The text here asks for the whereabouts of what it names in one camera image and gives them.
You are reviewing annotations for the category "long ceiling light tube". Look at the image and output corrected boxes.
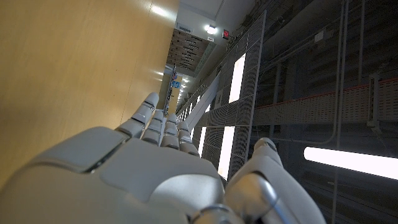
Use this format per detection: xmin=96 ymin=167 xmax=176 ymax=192
xmin=303 ymin=146 xmax=398 ymax=181

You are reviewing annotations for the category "slatted wooden wall panel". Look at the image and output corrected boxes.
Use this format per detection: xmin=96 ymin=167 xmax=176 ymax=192
xmin=166 ymin=28 xmax=210 ymax=73

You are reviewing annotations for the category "wire mesh ceiling grid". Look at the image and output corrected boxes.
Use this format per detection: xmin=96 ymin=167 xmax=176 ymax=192
xmin=175 ymin=11 xmax=267 ymax=182

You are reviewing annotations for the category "rectangular ceiling light panel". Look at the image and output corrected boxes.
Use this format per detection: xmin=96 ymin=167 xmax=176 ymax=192
xmin=217 ymin=126 xmax=236 ymax=181
xmin=228 ymin=53 xmax=247 ymax=104

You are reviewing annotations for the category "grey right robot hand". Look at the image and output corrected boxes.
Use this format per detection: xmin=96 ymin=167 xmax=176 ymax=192
xmin=0 ymin=91 xmax=327 ymax=224

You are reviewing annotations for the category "perforated cable tray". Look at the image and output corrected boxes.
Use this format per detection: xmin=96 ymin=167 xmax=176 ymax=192
xmin=253 ymin=77 xmax=398 ymax=126

